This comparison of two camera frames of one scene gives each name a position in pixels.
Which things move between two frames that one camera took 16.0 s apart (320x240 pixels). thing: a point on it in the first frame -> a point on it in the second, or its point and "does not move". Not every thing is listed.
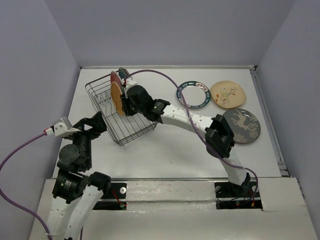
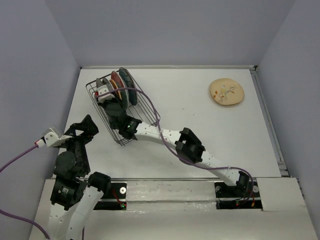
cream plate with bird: [227, 94] does not move
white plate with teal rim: [196, 93] -> [109, 85]
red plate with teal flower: [114, 77] does not move
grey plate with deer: [245, 125] -> [98, 82]
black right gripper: [128, 111] -> [114, 100]
